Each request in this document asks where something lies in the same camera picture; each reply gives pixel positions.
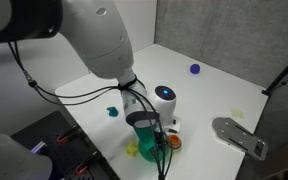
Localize purple ball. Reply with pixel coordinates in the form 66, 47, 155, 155
189, 63, 201, 75

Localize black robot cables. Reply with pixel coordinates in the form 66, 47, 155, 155
7, 39, 175, 180

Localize grey metal mounting plate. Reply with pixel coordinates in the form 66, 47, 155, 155
211, 116, 269, 162

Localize rainbow striped stacking toy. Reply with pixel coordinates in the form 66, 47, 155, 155
167, 133, 183, 150

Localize teal rubber toy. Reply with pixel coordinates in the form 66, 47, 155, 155
106, 105, 120, 118

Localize black tripod pole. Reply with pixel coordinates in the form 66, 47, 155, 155
261, 47, 288, 98

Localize yellow sticker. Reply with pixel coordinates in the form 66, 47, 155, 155
230, 107, 245, 119

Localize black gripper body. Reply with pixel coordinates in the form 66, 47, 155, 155
125, 111, 161, 129

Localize green plastic bowl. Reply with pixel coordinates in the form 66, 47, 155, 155
132, 123, 172, 163

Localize yellow spiky rubber toy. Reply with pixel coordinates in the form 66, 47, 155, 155
123, 141, 139, 158

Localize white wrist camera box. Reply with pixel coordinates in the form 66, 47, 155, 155
163, 114, 182, 134

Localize black equipment platform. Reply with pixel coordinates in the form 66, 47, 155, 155
10, 110, 120, 180

